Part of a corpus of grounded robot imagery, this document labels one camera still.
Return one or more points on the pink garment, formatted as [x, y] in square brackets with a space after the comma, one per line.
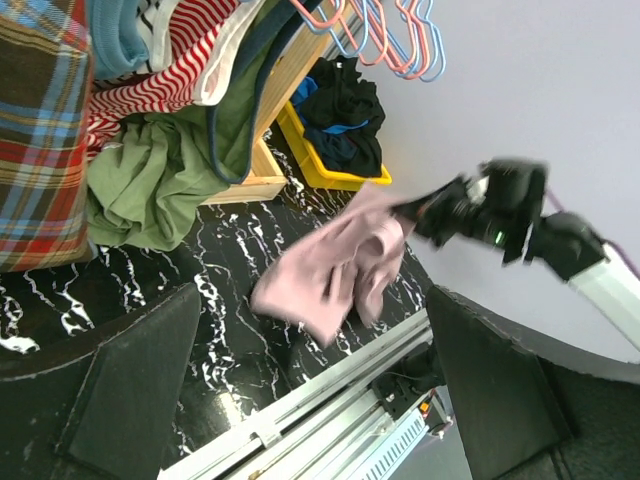
[344, 265]

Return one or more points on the plaid hanging shirt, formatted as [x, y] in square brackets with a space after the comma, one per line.
[46, 66]

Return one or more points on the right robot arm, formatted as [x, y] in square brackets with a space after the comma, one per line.
[590, 265]

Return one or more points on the black garment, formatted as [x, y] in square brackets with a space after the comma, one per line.
[338, 100]

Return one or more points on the green hanging garment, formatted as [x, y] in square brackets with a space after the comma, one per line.
[146, 184]

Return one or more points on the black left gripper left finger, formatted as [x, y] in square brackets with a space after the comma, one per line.
[99, 405]

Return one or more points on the wooden clothes rack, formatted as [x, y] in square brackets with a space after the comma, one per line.
[274, 56]

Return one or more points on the red striped hanging garment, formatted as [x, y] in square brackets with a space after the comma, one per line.
[193, 49]

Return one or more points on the empty hangers bunch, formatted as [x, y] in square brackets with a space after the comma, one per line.
[360, 30]

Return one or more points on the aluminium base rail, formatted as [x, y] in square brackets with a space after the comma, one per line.
[321, 408]

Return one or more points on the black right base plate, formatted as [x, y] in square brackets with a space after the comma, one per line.
[409, 379]

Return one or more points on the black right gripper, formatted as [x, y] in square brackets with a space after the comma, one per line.
[496, 208]

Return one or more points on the teal hanging tank top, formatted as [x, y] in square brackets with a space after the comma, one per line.
[118, 47]

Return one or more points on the dark clothes pile in bin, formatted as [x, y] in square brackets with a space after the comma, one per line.
[354, 152]

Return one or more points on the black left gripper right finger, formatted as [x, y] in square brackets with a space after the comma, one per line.
[529, 406]

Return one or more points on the yellow plastic bin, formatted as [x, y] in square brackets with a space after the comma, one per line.
[309, 162]

